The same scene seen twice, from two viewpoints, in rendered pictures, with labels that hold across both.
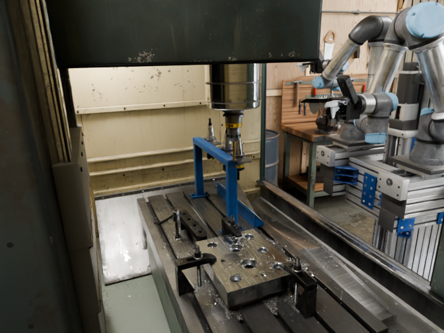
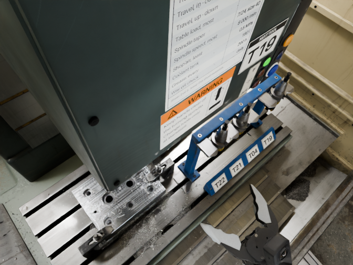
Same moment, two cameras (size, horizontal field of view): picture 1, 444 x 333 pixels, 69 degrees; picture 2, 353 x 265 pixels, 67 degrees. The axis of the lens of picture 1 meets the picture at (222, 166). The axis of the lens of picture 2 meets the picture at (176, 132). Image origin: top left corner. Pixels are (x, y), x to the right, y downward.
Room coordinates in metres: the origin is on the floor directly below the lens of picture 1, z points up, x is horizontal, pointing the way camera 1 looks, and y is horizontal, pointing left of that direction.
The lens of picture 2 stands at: (0.95, -0.43, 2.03)
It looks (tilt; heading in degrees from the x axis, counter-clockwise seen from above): 60 degrees down; 64
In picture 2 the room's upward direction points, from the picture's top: 7 degrees clockwise
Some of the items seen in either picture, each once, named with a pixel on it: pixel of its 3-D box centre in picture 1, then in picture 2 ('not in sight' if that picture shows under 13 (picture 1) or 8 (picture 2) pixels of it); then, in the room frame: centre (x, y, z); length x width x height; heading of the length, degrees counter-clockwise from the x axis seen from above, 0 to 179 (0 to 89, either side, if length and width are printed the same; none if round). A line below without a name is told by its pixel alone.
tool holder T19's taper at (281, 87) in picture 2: (210, 131); (281, 85); (1.60, 0.05, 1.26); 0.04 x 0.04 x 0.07
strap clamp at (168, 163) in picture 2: (232, 232); (159, 172); (1.09, -0.03, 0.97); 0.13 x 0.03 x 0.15; 22
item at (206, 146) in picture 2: (243, 160); (208, 148); (1.25, -0.09, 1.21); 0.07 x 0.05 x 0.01; 112
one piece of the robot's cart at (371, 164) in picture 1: (390, 187); not in sight; (1.59, -0.89, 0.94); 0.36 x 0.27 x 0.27; 16
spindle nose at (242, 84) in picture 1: (232, 86); not in sight; (0.96, -0.04, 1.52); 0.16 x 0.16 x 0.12
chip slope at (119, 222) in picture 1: (187, 227); (226, 127); (1.56, 0.20, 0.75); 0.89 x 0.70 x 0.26; 112
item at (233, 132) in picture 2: not in sight; (230, 131); (1.35, -0.05, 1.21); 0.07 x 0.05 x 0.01; 112
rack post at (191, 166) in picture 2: (231, 200); (192, 156); (1.23, -0.04, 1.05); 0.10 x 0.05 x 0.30; 112
